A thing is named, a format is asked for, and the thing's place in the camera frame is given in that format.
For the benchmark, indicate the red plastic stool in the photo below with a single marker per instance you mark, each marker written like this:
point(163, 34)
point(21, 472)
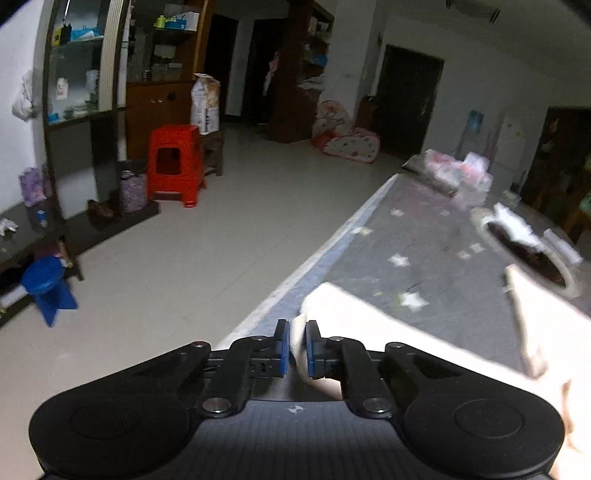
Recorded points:
point(178, 184)

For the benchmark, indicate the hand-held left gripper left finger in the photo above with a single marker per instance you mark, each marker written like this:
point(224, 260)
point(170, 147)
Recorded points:
point(282, 350)

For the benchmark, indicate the white printed sack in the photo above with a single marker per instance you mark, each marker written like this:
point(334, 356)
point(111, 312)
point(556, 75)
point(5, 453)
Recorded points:
point(205, 104)

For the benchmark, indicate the white water dispenser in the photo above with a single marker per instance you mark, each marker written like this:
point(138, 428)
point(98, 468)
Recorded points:
point(466, 145)

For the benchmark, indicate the glass display cabinet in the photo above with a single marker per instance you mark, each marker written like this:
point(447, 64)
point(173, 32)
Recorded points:
point(74, 161)

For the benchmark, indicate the brown shoe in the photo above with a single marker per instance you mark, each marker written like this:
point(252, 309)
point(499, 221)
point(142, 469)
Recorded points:
point(101, 209)

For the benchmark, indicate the white refrigerator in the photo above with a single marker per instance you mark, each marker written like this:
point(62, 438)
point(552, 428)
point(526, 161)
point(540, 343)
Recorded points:
point(510, 147)

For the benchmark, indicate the pink hanging garment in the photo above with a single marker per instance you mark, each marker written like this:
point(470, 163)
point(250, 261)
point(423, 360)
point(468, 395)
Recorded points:
point(271, 74)

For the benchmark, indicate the blue plastic stool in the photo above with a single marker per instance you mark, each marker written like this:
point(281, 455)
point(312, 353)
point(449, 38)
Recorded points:
point(44, 277)

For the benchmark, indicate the purple patterned container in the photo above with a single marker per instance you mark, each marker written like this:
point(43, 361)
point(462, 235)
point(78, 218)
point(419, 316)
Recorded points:
point(133, 194)

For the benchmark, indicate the dark wooden door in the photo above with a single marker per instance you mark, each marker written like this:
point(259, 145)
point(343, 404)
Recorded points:
point(406, 97)

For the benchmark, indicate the small wooden stool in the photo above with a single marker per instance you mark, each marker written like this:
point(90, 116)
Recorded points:
point(213, 147)

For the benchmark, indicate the dark tablet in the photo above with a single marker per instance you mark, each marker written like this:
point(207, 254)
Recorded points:
point(427, 181)

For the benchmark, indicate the dark wooden shelf cabinet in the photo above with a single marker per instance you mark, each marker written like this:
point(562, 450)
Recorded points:
point(558, 157)

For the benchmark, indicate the cartoon print baby cushion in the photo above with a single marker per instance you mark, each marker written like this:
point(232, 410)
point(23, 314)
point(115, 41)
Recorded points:
point(346, 143)

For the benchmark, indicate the purple patterned bag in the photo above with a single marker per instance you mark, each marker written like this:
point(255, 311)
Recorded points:
point(32, 187)

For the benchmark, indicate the cream sweatshirt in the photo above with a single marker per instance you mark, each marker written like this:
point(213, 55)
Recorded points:
point(369, 318)

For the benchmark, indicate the brown open shelf unit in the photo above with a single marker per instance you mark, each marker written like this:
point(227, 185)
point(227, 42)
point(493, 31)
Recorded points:
point(295, 110)

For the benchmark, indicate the tissue box with red print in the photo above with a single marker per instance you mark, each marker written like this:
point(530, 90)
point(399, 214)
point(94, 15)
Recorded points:
point(475, 182)

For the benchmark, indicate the white plastic bag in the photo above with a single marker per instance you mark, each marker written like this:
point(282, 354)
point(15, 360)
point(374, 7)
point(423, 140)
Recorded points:
point(24, 97)

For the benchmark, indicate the small white tissue box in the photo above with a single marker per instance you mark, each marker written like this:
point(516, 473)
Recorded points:
point(441, 166)

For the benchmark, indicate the low black bench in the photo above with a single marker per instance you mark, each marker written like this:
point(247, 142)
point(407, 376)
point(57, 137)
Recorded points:
point(106, 226)

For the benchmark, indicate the brown wooden cupboard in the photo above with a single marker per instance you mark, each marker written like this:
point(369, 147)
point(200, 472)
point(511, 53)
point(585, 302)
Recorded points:
point(152, 106)

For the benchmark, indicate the white crumpled cloth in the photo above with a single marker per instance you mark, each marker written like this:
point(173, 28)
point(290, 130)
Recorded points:
point(515, 226)

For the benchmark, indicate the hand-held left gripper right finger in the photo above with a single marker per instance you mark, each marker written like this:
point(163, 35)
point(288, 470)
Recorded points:
point(313, 350)

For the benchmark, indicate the round black induction cooktop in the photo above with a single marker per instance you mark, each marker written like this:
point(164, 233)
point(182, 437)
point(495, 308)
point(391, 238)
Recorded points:
point(531, 261)

